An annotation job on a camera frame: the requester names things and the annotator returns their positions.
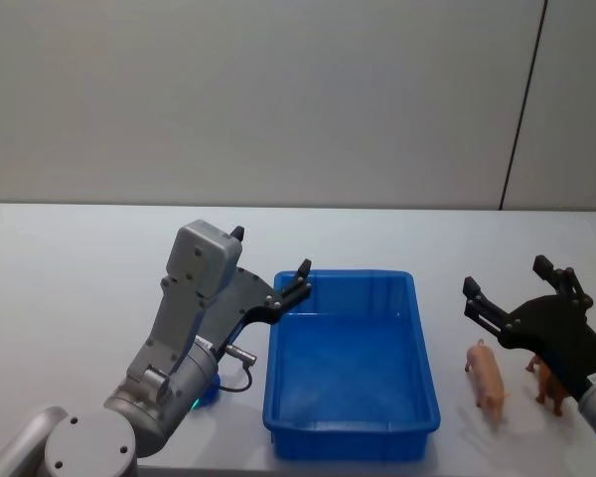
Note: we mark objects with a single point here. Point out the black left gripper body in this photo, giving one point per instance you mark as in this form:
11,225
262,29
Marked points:
243,298

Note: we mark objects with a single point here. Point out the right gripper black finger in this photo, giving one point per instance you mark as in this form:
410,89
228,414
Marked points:
568,284
484,308

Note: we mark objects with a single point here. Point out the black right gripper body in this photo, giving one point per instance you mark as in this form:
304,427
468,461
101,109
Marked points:
551,330

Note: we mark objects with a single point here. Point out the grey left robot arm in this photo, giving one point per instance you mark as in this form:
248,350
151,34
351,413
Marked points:
179,308

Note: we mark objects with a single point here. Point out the brown toy animal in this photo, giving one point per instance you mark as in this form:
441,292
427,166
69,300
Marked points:
549,385

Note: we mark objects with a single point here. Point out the pink toy pig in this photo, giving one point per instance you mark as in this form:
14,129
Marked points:
487,375

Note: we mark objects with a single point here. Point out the blue plastic bin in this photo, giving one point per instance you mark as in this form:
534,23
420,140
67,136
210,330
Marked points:
352,377

